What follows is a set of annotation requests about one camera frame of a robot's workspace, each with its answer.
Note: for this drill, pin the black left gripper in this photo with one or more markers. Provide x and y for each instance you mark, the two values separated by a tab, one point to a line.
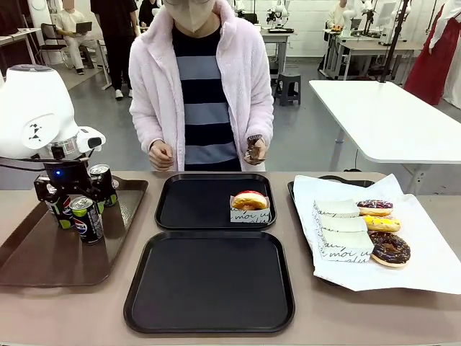
66	176

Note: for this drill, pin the black green pepsi can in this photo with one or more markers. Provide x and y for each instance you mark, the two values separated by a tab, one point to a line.
65	218
100	168
88	227

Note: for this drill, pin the brown metal tongs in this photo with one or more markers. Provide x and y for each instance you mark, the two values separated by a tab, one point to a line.
254	138

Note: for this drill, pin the pink sprinkled chocolate donut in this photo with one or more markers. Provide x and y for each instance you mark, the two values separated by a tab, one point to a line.
376	207

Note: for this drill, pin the yellow glazed donut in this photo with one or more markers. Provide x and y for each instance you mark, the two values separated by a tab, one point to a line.
382	223

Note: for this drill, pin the chocolate glazed donut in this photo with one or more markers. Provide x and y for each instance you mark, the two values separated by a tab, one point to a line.
396	252

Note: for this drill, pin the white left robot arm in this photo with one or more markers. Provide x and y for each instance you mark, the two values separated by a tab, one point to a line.
36	108

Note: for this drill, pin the person's right forearm pink sleeve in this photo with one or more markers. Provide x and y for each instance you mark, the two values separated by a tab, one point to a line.
149	122

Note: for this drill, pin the person's left forearm pink sleeve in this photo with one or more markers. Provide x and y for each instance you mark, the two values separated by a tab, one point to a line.
259	119

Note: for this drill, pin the person's right hand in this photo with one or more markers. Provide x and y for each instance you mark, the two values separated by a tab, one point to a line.
160	155

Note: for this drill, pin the person's left hand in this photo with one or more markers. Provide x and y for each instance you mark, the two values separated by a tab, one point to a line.
261	151

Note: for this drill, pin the brown plastic tray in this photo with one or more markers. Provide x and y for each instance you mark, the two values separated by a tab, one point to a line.
54	259

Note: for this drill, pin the seated person in white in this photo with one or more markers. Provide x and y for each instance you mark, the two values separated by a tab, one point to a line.
73	43

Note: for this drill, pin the black office chair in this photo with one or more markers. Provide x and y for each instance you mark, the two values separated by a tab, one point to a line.
50	39

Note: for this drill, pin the standing person in black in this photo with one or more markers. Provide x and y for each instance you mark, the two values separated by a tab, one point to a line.
117	43

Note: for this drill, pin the person in pink fleece jacket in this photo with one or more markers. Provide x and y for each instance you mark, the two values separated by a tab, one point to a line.
205	108

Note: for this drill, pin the laptop on lap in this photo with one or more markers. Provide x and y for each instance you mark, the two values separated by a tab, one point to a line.
81	27

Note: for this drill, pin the large black square tray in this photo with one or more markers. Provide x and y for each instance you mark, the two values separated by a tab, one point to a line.
209	284

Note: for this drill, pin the red glazed donut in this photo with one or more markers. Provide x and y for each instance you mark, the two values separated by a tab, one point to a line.
248	201

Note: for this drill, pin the pink frosted donut in box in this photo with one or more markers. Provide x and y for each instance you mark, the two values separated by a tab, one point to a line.
248	218

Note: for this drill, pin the beige face mask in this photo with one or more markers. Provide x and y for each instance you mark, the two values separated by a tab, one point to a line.
191	16

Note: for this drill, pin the black tray under paper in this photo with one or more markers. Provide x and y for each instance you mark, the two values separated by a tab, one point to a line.
292	196

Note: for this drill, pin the grey plastic stool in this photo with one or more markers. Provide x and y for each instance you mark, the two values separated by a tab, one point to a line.
288	88

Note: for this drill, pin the grey background desk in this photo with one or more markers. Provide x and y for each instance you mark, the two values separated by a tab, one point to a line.
275	37

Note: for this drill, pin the white table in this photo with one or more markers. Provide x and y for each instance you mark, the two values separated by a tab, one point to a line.
389	119

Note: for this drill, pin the grey background table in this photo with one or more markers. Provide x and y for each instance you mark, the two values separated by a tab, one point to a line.
374	48

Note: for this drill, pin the white paper sheet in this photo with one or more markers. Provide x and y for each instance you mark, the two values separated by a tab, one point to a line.
425	245

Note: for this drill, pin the figure in red dress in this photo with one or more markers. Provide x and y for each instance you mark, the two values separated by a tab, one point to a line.
436	54

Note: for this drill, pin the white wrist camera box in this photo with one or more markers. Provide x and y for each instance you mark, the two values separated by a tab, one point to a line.
90	140

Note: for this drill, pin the black camera pole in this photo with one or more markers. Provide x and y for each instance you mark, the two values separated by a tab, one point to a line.
394	43

